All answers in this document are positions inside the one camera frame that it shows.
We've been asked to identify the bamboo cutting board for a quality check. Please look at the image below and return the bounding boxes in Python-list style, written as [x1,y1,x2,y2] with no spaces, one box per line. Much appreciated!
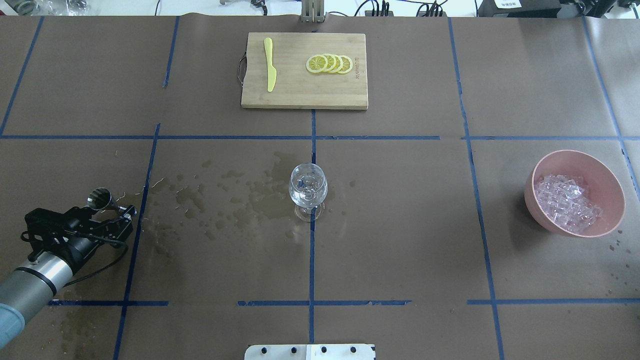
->
[241,32,370,111]

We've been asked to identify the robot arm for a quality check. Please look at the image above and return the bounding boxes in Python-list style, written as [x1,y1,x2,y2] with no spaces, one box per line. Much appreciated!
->
[0,205,137,347]

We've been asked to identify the lemon slice back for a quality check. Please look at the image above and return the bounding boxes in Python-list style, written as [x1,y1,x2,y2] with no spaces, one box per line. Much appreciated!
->
[337,55,354,75]

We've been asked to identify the clear wine glass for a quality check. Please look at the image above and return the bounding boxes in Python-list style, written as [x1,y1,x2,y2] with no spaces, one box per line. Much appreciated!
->
[288,162,329,223]

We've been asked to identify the pink bowl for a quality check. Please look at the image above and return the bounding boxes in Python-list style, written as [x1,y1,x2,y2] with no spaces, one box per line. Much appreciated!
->
[524,149,626,239]

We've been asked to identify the yellow plastic knife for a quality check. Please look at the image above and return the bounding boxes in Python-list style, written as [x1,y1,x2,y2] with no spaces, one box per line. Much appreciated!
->
[263,38,278,92]

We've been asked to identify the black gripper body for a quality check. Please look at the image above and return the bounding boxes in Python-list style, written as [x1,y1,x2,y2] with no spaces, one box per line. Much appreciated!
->
[60,219,133,251]

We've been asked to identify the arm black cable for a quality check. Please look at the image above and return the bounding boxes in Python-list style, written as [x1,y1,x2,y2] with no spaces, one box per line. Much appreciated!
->
[60,235,132,288]

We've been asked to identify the aluminium frame post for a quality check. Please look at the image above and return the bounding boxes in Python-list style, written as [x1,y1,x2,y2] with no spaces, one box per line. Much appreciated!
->
[300,0,327,23]

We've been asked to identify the ice cubes pile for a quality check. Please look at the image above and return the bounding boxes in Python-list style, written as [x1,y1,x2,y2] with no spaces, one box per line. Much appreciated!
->
[534,174,604,234]

